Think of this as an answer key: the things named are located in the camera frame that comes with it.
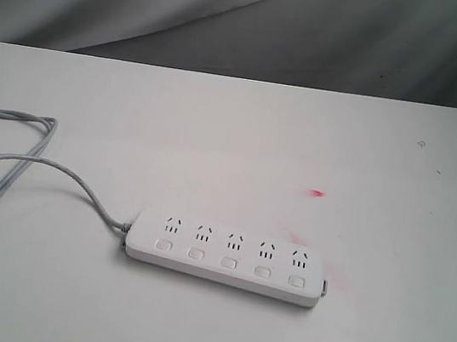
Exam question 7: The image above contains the white power strip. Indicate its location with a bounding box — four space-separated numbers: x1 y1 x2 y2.
123 208 328 309

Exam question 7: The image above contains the grey backdrop cloth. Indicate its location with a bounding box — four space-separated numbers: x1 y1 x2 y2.
0 0 457 107

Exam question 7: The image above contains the grey power strip cable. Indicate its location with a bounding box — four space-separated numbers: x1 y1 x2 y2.
0 99 150 276

